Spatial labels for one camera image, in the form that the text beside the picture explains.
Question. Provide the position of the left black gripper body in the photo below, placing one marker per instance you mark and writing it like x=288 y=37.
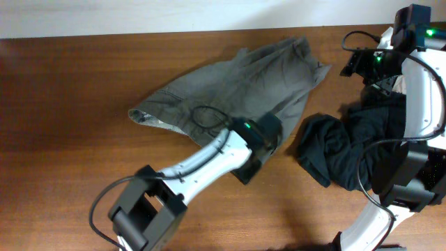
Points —
x=249 y=171

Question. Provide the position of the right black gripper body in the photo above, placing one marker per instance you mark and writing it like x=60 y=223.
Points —
x=375 y=70

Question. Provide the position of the grey shorts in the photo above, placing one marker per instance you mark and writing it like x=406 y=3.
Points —
x=274 y=78

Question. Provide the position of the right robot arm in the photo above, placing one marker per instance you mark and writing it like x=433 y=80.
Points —
x=414 y=175

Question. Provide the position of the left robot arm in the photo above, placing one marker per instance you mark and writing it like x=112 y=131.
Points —
x=149 y=210

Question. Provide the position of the black garment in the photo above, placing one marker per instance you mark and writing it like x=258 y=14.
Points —
x=329 y=147

